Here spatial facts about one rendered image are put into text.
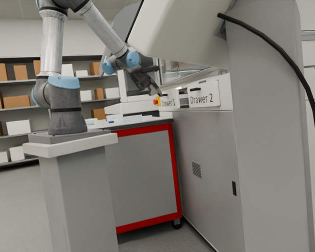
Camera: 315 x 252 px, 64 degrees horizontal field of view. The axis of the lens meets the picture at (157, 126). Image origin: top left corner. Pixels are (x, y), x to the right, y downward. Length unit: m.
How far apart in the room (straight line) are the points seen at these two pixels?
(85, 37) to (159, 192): 4.61
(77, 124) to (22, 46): 4.76
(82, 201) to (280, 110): 0.77
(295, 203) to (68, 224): 0.76
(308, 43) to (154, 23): 0.98
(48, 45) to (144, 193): 1.00
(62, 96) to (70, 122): 0.10
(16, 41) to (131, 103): 3.84
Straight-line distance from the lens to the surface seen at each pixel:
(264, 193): 0.55
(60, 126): 1.02
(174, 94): 1.37
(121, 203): 1.63
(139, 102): 2.26
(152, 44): 0.40
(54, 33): 1.22
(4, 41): 5.76
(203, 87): 1.18
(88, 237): 1.08
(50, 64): 1.18
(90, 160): 1.02
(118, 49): 1.24
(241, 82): 0.52
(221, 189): 1.23
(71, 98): 1.02
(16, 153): 5.17
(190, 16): 0.45
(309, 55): 1.29
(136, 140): 1.56
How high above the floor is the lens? 0.86
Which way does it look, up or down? 5 degrees down
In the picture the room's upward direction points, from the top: 7 degrees counter-clockwise
